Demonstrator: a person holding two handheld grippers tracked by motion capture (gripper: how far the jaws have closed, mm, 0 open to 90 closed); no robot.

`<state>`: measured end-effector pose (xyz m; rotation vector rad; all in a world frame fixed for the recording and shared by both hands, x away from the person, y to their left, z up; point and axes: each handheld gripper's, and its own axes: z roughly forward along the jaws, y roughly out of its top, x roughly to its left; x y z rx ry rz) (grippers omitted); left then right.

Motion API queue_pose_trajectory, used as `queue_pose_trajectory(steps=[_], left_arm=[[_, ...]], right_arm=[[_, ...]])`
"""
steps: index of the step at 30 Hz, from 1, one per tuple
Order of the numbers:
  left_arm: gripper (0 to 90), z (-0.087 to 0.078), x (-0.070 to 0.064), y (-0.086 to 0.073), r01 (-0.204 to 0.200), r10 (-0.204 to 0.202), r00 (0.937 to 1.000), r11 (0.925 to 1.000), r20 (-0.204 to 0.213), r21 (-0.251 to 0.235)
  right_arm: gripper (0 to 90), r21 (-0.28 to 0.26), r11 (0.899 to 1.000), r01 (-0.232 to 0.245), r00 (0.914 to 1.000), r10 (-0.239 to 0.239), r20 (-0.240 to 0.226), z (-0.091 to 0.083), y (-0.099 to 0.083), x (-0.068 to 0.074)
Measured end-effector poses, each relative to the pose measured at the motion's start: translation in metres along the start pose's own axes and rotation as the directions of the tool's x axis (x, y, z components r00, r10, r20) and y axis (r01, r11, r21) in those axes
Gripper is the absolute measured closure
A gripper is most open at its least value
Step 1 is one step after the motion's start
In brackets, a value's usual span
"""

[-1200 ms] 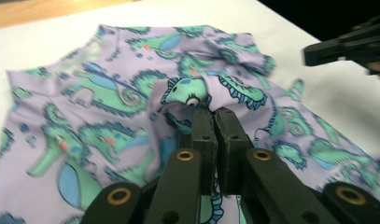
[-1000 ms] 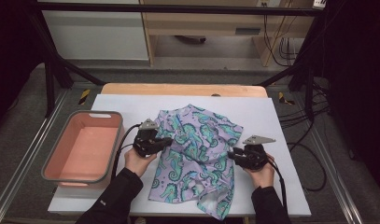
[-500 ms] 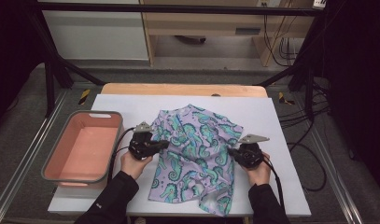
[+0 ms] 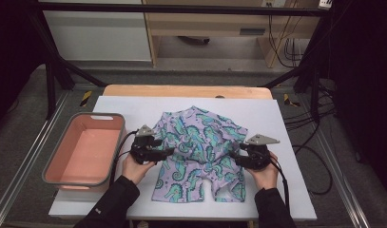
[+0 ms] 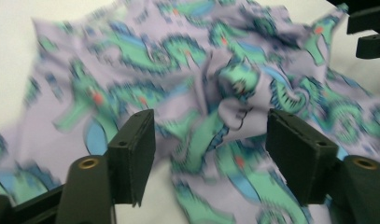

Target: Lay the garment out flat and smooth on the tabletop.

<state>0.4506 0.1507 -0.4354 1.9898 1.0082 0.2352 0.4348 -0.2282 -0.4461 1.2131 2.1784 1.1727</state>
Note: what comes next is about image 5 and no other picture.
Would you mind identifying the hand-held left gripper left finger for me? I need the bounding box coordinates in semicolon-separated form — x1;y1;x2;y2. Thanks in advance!
106;108;157;208

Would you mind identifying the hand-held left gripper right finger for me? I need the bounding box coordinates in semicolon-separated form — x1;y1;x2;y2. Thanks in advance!
265;107;340;207

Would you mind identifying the purple seahorse print swimsuit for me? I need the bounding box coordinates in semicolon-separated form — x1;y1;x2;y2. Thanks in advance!
0;0;380;224

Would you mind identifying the white board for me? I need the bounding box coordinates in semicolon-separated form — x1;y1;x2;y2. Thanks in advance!
0;0;380;224

